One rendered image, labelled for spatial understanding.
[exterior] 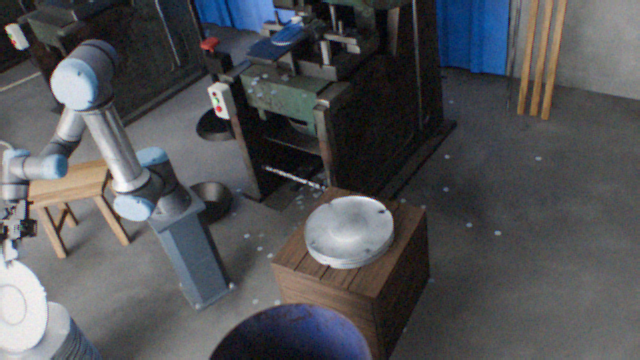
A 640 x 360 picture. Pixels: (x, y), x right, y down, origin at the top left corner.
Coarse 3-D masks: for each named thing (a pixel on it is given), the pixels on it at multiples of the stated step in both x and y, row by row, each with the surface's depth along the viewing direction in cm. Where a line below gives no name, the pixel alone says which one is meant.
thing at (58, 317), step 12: (48, 312) 179; (60, 312) 178; (48, 324) 175; (60, 324) 174; (48, 336) 171; (60, 336) 170; (0, 348) 170; (36, 348) 168; (48, 348) 167; (60, 348) 167
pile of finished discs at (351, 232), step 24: (312, 216) 183; (336, 216) 181; (360, 216) 179; (384, 216) 178; (312, 240) 174; (336, 240) 173; (360, 240) 171; (384, 240) 169; (336, 264) 167; (360, 264) 167
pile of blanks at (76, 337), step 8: (72, 320) 179; (72, 328) 174; (80, 328) 184; (72, 336) 173; (80, 336) 180; (64, 344) 168; (72, 344) 172; (80, 344) 177; (88, 344) 183; (64, 352) 169; (72, 352) 172; (80, 352) 176; (88, 352) 181; (96, 352) 188
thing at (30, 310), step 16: (0, 272) 167; (16, 272) 165; (32, 272) 162; (0, 288) 167; (16, 288) 165; (32, 288) 163; (0, 304) 167; (16, 304) 165; (32, 304) 164; (0, 320) 169; (16, 320) 166; (32, 320) 165; (0, 336) 169; (16, 336) 167; (32, 336) 165
